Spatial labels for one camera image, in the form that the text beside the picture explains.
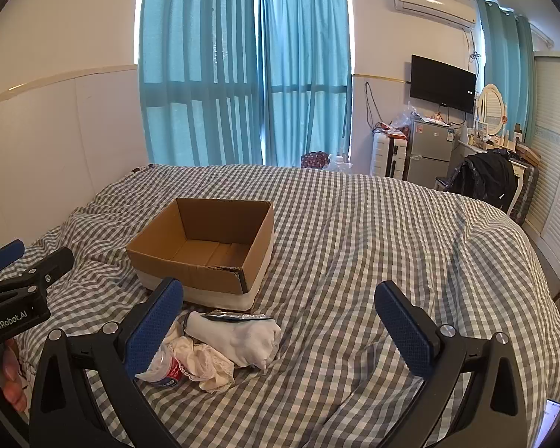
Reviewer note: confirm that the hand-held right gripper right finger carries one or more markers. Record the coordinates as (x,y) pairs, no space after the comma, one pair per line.
(403,326)

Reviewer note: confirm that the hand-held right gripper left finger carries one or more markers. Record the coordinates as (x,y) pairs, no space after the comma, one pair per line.
(154,326)

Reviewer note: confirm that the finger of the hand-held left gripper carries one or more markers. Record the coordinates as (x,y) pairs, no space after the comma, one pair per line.
(51,263)
(4,253)

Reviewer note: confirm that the crushed red label plastic bottle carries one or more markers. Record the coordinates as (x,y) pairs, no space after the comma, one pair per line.
(165,374)

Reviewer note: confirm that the cream lace cloth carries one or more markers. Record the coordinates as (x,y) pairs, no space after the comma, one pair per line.
(205,364)

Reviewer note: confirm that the cardboard box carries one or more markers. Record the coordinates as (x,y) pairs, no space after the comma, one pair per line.
(158,252)

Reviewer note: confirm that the silver foil packet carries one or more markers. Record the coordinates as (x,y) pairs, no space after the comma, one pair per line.
(228,316)

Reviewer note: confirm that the person's left hand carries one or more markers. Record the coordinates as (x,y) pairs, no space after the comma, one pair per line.
(14,378)

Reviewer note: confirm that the grey checkered bed sheet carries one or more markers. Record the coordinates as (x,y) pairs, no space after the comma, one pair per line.
(354,252)

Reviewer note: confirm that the small dark device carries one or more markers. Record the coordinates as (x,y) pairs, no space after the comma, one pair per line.
(142,167)

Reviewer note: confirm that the white suitcase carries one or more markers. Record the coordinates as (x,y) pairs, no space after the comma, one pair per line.
(385,156)

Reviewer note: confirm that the black backpack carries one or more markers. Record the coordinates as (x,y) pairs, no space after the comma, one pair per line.
(487,177)

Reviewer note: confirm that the clear water bottle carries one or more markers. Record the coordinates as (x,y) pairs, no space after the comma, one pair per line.
(339,164)

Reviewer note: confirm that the smartphone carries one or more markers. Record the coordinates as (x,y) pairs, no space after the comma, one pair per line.
(548,424)

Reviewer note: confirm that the silver mini fridge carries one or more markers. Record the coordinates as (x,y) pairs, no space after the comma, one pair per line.
(429,149)

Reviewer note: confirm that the silver suitcase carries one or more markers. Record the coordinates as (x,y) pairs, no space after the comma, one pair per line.
(525,191)

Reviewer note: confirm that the red patterned bag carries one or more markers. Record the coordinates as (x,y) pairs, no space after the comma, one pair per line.
(315,159)

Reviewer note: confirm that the white dressing table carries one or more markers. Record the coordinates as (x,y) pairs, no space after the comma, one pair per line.
(464,147)

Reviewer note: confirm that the clear plastic bag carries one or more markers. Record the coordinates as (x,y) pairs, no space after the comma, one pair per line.
(407,119)

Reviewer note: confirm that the white oval mirror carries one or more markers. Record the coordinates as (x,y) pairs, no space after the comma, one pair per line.
(491,109)

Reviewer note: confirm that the white slatted wardrobe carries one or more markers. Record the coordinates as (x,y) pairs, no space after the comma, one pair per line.
(557,149)

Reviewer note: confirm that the wide teal curtain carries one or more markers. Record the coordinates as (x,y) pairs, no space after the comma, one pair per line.
(196,65)

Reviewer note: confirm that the narrow teal curtain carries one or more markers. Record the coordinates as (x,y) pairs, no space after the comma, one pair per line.
(504,65)

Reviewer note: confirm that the white air conditioner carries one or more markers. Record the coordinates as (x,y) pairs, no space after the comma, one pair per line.
(434,4)

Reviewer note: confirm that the black wall television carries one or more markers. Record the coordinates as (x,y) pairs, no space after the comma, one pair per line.
(443,84)

